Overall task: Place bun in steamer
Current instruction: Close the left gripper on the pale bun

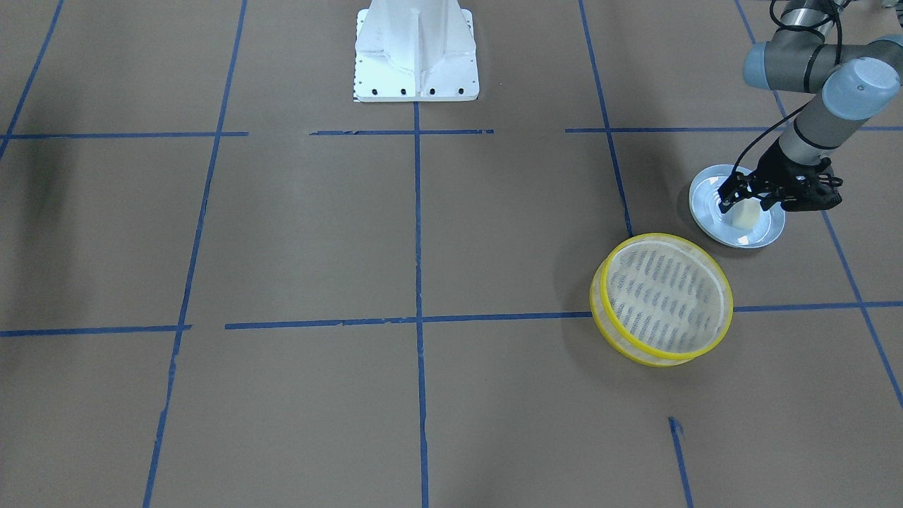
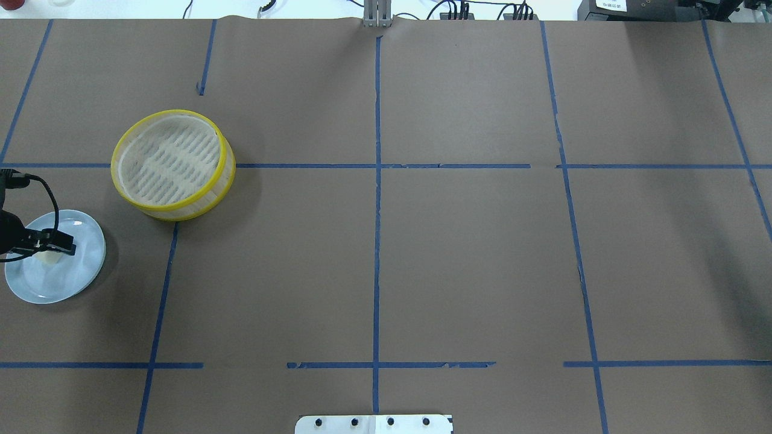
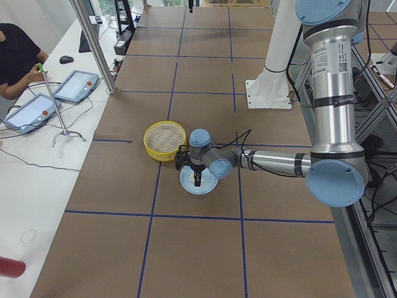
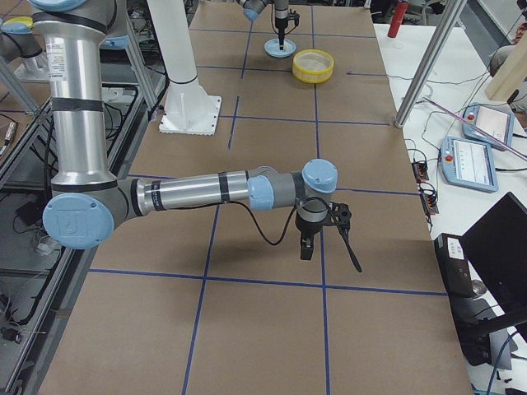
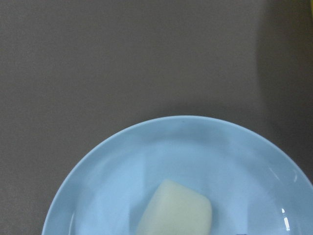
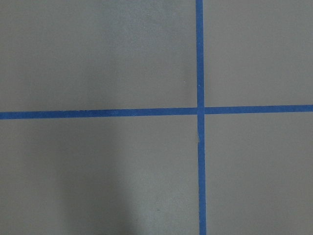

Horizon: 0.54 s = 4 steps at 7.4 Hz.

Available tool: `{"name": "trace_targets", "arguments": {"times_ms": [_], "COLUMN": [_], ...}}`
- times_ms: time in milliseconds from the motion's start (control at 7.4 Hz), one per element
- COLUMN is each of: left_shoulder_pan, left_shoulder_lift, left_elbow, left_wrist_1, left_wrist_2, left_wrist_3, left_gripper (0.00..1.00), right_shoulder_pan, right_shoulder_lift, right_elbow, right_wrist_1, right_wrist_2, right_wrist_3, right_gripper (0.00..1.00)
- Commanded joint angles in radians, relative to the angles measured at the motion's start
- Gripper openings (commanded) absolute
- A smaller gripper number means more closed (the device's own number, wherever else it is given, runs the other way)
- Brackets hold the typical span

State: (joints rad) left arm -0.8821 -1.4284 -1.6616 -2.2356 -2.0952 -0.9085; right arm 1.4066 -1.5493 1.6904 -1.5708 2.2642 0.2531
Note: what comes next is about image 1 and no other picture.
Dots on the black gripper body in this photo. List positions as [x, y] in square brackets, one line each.
[775, 167]

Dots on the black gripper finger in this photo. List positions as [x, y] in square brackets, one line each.
[733, 191]

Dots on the white steamed bun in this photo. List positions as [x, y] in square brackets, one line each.
[744, 215]

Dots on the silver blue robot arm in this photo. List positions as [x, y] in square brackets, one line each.
[848, 85]

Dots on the yellow bamboo steamer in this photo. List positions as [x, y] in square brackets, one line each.
[660, 300]

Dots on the light blue plate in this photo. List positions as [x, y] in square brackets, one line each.
[703, 201]

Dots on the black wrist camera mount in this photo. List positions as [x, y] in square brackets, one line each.
[811, 188]

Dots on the white pedestal column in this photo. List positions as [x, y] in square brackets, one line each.
[407, 51]

